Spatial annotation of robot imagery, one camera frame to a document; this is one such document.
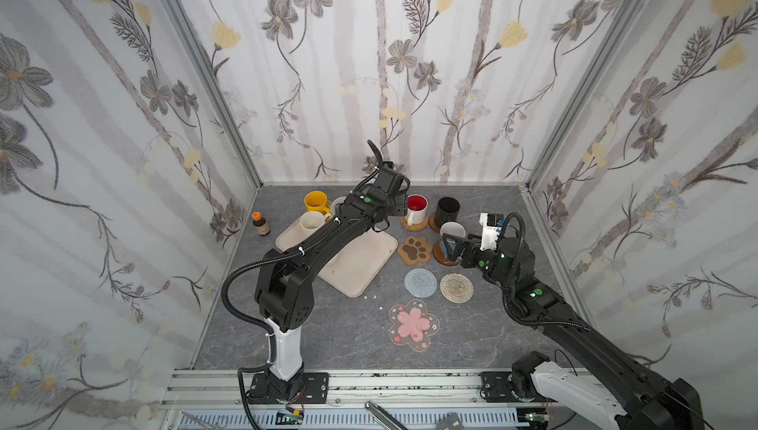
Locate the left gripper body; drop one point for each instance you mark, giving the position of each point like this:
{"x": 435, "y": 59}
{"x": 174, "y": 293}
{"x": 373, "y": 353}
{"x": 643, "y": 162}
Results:
{"x": 390, "y": 175}

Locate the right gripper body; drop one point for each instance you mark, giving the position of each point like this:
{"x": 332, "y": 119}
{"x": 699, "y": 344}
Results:
{"x": 467, "y": 249}

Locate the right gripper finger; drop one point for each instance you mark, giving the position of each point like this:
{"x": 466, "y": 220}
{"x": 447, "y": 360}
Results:
{"x": 453, "y": 246}
{"x": 469, "y": 257}

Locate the blue floral mug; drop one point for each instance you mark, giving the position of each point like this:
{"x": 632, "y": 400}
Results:
{"x": 451, "y": 234}

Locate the black mug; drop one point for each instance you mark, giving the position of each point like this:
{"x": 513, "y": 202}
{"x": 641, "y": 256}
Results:
{"x": 447, "y": 210}

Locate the white mug red inside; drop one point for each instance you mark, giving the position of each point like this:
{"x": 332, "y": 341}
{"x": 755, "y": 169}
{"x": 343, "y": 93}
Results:
{"x": 417, "y": 206}

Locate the lavender mug white inside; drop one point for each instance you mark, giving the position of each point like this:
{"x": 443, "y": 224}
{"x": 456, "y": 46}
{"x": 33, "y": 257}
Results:
{"x": 336, "y": 205}

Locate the woven rattan round coaster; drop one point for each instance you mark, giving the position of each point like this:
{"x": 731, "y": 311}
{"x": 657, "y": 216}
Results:
{"x": 414, "y": 227}

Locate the cork paw print coaster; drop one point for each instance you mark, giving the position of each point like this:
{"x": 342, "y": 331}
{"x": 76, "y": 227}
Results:
{"x": 414, "y": 251}

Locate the grey round coaster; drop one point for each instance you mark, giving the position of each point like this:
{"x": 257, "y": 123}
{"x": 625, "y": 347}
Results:
{"x": 420, "y": 283}

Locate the yellow mug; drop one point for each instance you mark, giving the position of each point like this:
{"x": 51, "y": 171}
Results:
{"x": 318, "y": 201}

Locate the white mug with handle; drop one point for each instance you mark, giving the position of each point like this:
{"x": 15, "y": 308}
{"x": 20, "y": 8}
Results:
{"x": 312, "y": 221}

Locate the beige serving tray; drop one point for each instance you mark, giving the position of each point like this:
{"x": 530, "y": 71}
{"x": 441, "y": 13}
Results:
{"x": 359, "y": 262}

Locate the pink flower coaster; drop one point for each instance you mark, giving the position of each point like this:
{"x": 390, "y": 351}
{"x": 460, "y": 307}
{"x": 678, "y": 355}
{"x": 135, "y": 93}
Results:
{"x": 413, "y": 325}

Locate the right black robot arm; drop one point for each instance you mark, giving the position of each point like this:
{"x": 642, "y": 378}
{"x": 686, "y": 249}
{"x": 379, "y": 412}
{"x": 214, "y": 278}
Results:
{"x": 631, "y": 396}

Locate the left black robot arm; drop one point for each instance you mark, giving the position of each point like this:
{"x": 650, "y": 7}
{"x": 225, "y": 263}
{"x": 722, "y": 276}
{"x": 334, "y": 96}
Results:
{"x": 284, "y": 291}

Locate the small brown bottle orange cap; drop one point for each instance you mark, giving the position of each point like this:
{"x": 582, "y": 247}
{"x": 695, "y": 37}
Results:
{"x": 260, "y": 223}

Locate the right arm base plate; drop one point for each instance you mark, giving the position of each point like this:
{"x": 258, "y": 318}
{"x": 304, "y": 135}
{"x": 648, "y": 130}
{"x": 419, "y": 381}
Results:
{"x": 497, "y": 388}

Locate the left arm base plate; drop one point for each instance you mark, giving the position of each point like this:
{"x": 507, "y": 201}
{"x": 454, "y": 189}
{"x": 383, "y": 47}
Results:
{"x": 303, "y": 388}

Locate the aluminium frame rail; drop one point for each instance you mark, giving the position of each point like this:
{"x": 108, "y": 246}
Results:
{"x": 362, "y": 399}

